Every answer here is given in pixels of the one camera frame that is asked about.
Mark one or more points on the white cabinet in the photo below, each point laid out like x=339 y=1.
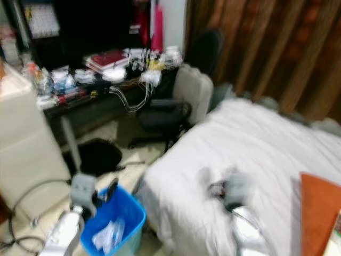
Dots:
x=29 y=144

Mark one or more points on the dark cluttered desk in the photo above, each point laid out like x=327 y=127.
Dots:
x=90 y=104

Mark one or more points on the white power adapter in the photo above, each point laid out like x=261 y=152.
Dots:
x=151 y=79

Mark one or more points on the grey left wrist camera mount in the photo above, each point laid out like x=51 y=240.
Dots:
x=83 y=190

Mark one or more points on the black bag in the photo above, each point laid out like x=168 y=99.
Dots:
x=98 y=156

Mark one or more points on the red book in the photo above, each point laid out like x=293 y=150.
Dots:
x=107 y=58

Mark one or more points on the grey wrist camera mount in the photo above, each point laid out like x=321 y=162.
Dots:
x=83 y=190
x=237 y=189

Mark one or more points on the bed with white sheet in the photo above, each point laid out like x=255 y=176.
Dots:
x=234 y=144

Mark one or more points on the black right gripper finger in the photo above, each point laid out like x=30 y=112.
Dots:
x=204 y=178

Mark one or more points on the beige chair cushion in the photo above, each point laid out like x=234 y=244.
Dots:
x=193 y=92

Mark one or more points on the wall calendar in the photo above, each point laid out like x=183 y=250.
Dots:
x=42 y=21

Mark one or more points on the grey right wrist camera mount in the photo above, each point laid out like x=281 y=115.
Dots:
x=237 y=189

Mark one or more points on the white crumpled plastic waste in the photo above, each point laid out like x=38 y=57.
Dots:
x=107 y=237

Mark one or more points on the blue plastic bin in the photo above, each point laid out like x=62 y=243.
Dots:
x=130 y=216

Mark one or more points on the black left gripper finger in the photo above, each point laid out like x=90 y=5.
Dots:
x=112 y=190

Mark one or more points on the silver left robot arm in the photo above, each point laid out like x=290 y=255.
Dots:
x=64 y=234

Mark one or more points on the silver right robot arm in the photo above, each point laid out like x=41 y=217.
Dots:
x=250 y=232

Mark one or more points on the white round dish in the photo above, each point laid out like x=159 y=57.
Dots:
x=115 y=76

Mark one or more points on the red hanging item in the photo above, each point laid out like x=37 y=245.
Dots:
x=141 y=26

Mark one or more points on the pink hanging bag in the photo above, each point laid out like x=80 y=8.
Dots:
x=157 y=31

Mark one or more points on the brown curtain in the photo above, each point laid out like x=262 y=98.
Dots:
x=272 y=48

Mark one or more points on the black office chair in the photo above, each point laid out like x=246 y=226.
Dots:
x=160 y=118

